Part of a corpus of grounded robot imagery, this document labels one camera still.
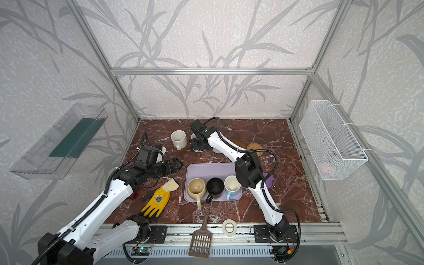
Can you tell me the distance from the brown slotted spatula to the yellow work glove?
8.4 inches

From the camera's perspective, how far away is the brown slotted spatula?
707 millimetres

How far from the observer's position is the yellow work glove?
2.64 ft
